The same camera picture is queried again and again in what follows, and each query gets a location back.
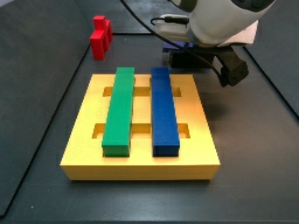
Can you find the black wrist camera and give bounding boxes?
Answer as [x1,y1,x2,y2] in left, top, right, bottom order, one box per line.
[190,45,249,88]

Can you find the blue long bar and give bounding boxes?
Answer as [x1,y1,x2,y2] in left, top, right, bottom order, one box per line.
[150,67,180,157]

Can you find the purple E-shaped block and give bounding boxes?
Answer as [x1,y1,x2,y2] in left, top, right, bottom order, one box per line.
[162,41,193,53]

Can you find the black camera cable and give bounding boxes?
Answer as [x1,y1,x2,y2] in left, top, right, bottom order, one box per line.
[118,0,229,80]

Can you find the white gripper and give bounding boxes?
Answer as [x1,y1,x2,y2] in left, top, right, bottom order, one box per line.
[154,21,257,47]

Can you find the red E-shaped block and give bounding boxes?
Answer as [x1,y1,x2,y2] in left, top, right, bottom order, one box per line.
[89,16,112,60]

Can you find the black angle fixture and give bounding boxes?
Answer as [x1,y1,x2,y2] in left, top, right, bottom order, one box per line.
[169,50,209,68]

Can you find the yellow slotted board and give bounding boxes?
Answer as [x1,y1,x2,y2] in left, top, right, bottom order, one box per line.
[60,74,220,180]

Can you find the green long bar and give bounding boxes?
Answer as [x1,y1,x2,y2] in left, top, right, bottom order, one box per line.
[101,67,134,158]

